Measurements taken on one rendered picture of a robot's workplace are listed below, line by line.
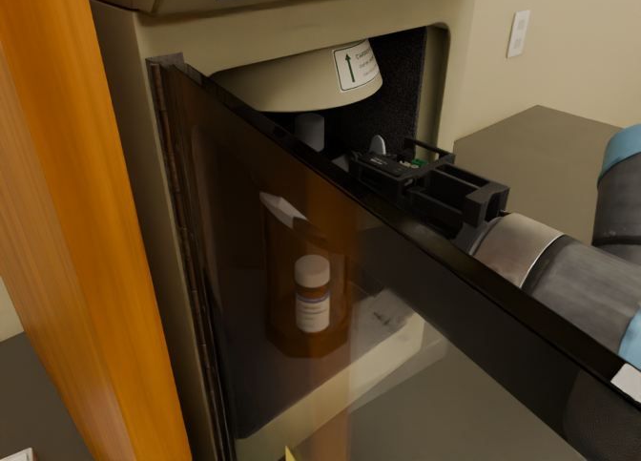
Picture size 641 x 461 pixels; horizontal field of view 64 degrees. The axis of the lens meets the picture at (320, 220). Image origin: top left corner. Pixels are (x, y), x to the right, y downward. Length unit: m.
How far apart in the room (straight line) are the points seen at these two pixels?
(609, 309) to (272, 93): 0.28
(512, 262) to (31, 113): 0.28
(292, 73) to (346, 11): 0.06
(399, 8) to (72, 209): 0.30
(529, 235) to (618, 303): 0.07
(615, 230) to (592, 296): 0.13
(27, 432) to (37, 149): 0.55
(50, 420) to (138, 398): 0.44
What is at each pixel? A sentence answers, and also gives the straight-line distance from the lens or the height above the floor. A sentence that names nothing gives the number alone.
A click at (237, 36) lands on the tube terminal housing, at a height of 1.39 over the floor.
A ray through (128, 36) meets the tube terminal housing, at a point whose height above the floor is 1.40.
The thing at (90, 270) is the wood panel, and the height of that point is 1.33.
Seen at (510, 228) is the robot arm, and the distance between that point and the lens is 0.37.
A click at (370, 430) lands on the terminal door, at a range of 0.19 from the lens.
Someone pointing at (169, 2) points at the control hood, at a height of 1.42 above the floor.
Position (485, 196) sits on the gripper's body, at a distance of 0.37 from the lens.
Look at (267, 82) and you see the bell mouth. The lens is 0.42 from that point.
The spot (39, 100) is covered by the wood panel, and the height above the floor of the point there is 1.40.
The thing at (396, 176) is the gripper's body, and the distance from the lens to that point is 0.39.
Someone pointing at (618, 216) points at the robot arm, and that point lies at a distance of 0.46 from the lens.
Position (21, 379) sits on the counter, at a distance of 0.78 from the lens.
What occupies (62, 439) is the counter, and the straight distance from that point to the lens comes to 0.70.
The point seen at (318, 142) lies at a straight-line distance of 0.49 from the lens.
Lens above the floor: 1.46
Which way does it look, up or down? 32 degrees down
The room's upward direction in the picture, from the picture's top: straight up
